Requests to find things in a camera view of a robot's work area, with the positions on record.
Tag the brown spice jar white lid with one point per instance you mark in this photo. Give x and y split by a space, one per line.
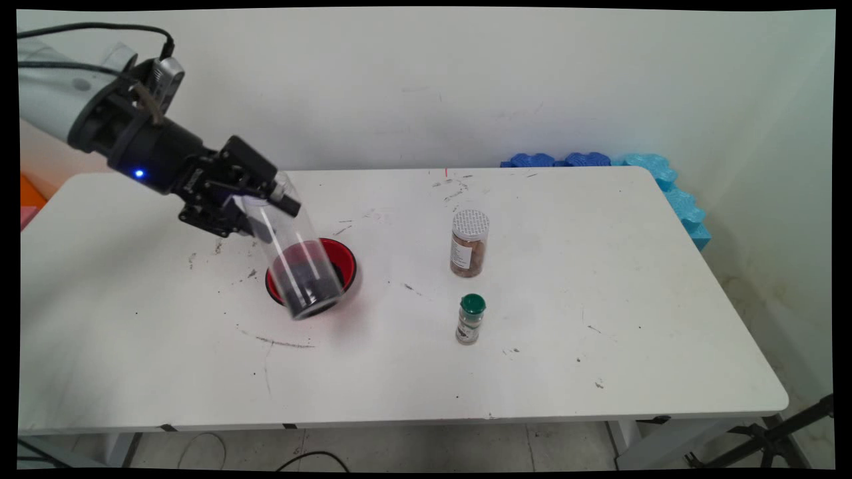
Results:
468 249

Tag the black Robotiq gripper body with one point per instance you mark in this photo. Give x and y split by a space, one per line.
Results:
166 156

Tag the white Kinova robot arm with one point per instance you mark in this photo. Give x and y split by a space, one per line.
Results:
53 100

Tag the red plastic bowl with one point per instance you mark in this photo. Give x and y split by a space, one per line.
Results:
345 258

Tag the black tripod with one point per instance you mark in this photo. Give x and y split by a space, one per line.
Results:
765 436

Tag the white table leg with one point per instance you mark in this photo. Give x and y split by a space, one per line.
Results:
126 449

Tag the tall clear plastic jar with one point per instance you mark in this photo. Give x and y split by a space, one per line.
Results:
299 266

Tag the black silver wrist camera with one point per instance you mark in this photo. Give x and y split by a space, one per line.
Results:
166 80

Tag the pink block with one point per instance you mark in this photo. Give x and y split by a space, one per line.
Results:
28 216

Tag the small spice bottle green cap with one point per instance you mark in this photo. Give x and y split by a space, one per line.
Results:
470 319

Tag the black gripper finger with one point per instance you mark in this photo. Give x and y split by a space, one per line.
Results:
283 198
256 226

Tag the white table leg frame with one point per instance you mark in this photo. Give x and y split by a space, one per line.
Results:
665 442

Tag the light blue foam mat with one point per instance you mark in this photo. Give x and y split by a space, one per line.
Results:
672 189

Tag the dark blue foam mat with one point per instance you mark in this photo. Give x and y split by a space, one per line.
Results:
588 159
531 160

